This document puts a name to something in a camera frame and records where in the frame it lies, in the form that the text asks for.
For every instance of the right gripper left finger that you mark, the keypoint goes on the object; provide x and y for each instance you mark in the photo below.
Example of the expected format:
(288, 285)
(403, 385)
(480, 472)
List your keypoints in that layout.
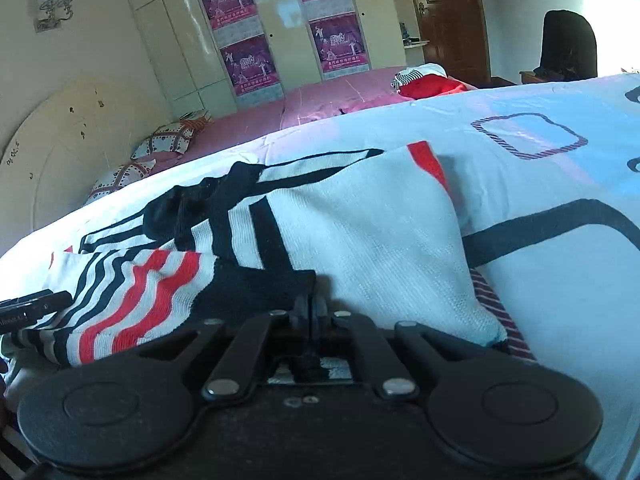
(301, 326)

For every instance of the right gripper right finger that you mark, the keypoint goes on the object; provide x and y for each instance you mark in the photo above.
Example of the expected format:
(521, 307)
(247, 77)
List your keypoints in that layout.
(320, 325)

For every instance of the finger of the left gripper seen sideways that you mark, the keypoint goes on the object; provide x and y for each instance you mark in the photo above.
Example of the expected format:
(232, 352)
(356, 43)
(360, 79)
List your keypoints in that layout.
(26, 311)

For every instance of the striped cartoon knit sweater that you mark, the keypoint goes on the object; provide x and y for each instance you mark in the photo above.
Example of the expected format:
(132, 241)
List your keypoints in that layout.
(372, 232)

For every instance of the cream round headboard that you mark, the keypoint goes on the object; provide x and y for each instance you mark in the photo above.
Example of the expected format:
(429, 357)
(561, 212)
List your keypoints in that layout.
(65, 144)

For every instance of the pink quilted blanket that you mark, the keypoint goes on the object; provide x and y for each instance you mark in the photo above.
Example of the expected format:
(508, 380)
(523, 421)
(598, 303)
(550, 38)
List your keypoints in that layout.
(309, 103)

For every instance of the patterned pillow near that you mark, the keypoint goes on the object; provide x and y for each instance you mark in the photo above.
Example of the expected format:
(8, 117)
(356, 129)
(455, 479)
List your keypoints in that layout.
(116, 179)

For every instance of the patterned pillow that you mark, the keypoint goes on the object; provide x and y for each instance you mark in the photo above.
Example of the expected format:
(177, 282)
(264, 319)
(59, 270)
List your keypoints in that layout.
(116, 179)
(172, 139)

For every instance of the patterned pillow far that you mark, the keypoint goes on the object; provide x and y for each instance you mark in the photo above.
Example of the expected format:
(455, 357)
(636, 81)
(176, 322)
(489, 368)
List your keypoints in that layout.
(172, 139)

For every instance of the purple poster lower left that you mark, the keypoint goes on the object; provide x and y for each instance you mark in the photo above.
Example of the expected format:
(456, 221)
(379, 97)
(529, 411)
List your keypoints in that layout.
(252, 72)

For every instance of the red folded garment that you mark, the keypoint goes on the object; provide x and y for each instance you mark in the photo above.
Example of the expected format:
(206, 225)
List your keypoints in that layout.
(431, 85)

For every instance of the checked white garment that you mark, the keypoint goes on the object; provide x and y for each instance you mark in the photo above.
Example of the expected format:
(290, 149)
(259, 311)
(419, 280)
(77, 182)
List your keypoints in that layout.
(412, 73)

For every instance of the purple poster lower right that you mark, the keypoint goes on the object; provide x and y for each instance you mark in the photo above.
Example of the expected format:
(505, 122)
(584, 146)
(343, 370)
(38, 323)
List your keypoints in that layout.
(340, 46)

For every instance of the light blue patterned bedspread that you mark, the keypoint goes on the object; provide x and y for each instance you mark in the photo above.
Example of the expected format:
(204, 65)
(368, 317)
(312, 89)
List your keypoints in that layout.
(545, 185)

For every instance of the cream built-in wardrobe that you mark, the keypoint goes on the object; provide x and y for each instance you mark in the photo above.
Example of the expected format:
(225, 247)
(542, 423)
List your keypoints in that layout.
(189, 66)

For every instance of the purple poster upper left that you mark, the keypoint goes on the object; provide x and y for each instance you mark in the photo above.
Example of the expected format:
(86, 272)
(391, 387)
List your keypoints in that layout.
(232, 20)

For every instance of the wooden side table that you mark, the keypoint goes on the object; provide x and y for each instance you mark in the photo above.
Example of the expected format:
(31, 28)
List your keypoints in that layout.
(525, 78)

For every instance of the dark wooden door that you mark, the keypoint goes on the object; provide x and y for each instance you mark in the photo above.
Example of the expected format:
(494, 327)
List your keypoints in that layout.
(456, 36)

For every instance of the black office chair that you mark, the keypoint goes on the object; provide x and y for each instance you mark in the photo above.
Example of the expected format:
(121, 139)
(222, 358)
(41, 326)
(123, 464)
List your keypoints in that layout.
(569, 48)

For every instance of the wall sconce lamp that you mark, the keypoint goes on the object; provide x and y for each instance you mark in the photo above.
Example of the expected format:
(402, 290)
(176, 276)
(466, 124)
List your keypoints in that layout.
(51, 14)

